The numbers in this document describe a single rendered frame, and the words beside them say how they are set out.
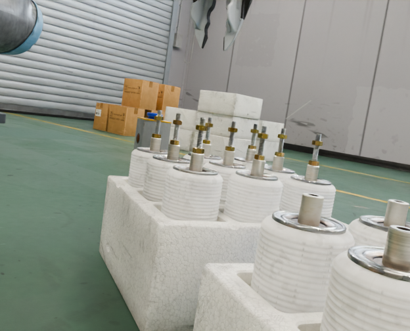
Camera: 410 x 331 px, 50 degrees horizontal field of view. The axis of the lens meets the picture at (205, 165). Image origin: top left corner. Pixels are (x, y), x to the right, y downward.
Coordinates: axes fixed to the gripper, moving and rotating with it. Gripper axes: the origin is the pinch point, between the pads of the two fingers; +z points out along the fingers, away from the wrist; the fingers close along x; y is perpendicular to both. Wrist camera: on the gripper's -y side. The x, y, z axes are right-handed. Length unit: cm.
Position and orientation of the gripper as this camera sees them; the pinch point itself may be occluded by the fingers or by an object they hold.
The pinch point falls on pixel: (215, 41)
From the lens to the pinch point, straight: 74.5
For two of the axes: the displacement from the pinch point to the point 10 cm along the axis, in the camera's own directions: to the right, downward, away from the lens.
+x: 9.4, 1.7, -2.8
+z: -1.4, 9.8, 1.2
